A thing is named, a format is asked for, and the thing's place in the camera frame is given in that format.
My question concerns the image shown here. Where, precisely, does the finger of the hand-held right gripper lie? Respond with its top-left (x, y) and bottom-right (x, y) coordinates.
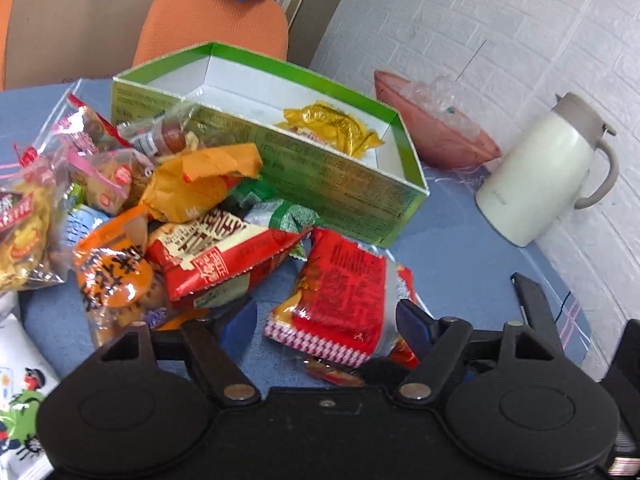
top-left (511, 272), bottom-right (567, 356)

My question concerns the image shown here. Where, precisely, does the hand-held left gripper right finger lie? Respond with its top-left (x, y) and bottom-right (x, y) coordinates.
top-left (394, 299), bottom-right (566, 407)

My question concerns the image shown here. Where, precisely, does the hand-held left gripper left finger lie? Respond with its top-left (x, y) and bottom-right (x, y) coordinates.
top-left (95, 297), bottom-right (262, 408)

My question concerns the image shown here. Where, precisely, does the red patterned snack packet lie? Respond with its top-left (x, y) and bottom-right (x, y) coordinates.
top-left (265, 227), bottom-right (421, 372)

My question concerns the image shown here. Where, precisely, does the orange snack packet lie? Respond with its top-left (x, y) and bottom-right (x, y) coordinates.
top-left (139, 142), bottom-right (264, 224)

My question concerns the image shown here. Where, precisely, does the green cardboard box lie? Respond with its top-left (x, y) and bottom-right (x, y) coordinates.
top-left (111, 41), bottom-right (431, 250)

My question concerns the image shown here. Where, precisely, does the clear packet with red label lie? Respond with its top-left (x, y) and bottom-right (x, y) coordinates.
top-left (0, 157), bottom-right (72, 292)

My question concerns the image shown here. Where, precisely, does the red and white snack packet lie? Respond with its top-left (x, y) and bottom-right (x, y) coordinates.
top-left (146, 209), bottom-right (314, 307)

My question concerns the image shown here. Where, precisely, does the blue striped tablecloth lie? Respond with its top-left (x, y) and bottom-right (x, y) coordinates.
top-left (0, 77), bottom-right (593, 386)

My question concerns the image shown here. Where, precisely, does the small red snack packet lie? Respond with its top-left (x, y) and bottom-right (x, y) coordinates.
top-left (300, 354), bottom-right (367, 387)

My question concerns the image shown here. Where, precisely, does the green and white snack packet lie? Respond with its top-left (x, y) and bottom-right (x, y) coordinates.
top-left (234, 179), bottom-right (322, 261)

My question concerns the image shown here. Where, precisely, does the clear packet with orange print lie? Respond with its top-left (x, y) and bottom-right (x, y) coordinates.
top-left (73, 205), bottom-right (168, 347)

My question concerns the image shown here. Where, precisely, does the white thermos jug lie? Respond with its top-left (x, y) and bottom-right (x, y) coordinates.
top-left (475, 92), bottom-right (621, 248)

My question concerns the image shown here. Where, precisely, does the pink bowl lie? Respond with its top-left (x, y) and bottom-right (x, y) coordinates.
top-left (374, 70), bottom-right (502, 170)

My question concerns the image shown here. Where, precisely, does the light blue snack packet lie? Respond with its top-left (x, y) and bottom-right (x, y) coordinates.
top-left (64, 205), bottom-right (112, 248)

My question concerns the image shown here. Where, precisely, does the clear packet with pink stripe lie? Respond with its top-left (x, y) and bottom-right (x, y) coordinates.
top-left (50, 92), bottom-right (157, 217)

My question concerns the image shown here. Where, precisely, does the clear packet with brown snack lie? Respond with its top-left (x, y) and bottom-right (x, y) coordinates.
top-left (117, 102), bottom-right (202, 161)

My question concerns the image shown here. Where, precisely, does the yellow foil snack packet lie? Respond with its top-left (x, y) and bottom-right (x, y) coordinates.
top-left (274, 101), bottom-right (386, 158)

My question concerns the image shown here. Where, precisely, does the crumpled clear plastic wrap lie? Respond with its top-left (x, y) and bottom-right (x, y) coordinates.
top-left (400, 75), bottom-right (482, 137)

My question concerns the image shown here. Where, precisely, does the white cartoon printed packet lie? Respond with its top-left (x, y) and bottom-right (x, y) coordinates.
top-left (0, 314), bottom-right (62, 480)

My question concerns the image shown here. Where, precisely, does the orange chair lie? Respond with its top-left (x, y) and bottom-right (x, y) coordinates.
top-left (132, 0), bottom-right (290, 68)
top-left (0, 0), bottom-right (15, 91)

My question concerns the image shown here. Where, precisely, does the brown cardboard box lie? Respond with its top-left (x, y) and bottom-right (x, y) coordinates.
top-left (4, 0), bottom-right (176, 89)

